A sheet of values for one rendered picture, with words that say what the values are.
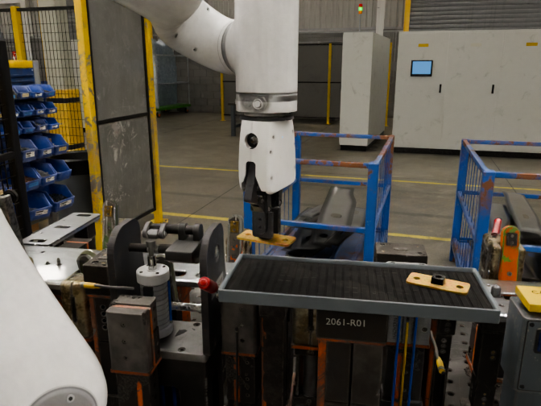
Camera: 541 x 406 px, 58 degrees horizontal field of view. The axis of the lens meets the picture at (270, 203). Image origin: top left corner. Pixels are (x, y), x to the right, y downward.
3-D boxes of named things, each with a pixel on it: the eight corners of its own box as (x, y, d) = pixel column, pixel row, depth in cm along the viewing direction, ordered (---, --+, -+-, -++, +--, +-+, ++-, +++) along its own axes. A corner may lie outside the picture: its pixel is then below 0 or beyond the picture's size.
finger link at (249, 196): (244, 188, 63) (257, 213, 67) (264, 143, 67) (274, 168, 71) (236, 188, 63) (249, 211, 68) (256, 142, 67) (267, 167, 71)
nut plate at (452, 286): (470, 285, 70) (471, 277, 70) (466, 296, 67) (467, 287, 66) (411, 273, 74) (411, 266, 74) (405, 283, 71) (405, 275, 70)
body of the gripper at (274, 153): (276, 112, 61) (275, 198, 64) (305, 106, 70) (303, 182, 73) (224, 109, 64) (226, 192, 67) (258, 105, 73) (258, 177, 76)
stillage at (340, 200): (293, 239, 426) (295, 130, 400) (386, 250, 403) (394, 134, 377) (244, 300, 316) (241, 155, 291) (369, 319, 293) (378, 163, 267)
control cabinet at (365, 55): (360, 133, 1097) (365, 17, 1031) (384, 134, 1079) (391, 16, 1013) (336, 150, 880) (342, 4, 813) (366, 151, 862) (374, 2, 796)
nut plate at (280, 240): (297, 238, 73) (297, 231, 72) (287, 247, 69) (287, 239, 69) (246, 231, 76) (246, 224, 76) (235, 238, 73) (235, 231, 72)
